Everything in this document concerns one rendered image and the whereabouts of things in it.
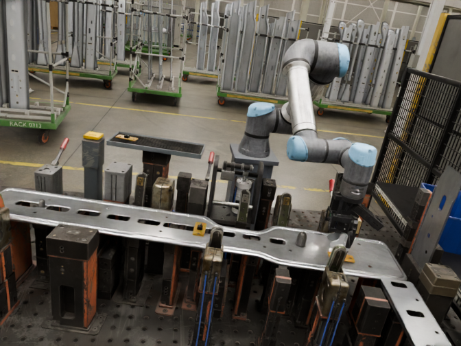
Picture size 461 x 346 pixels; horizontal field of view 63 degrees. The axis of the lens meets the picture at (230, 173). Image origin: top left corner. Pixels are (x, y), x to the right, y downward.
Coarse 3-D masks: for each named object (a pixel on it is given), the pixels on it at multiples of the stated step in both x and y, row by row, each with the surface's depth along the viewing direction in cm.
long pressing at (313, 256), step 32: (0, 192) 129; (32, 192) 132; (96, 224) 118; (128, 224) 121; (160, 224) 124; (192, 224) 127; (256, 256) 116; (288, 256) 117; (320, 256) 120; (384, 256) 125
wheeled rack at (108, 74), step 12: (72, 0) 728; (72, 36) 807; (72, 48) 816; (48, 72) 741; (60, 72) 744; (72, 72) 748; (84, 72) 761; (96, 72) 764; (108, 72) 790; (108, 84) 779
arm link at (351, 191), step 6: (342, 180) 110; (342, 186) 110; (348, 186) 108; (354, 186) 107; (366, 186) 108; (342, 192) 110; (348, 192) 108; (354, 192) 108; (360, 192) 108; (354, 198) 109; (360, 198) 110
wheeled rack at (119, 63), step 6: (114, 12) 946; (120, 12) 927; (60, 42) 902; (138, 42) 932; (138, 54) 943; (84, 60) 925; (102, 60) 942; (108, 60) 945; (114, 60) 969; (120, 60) 971; (126, 60) 996; (132, 60) 1029; (138, 60) 949; (120, 66) 944; (126, 66) 947; (132, 66) 949; (138, 66) 952
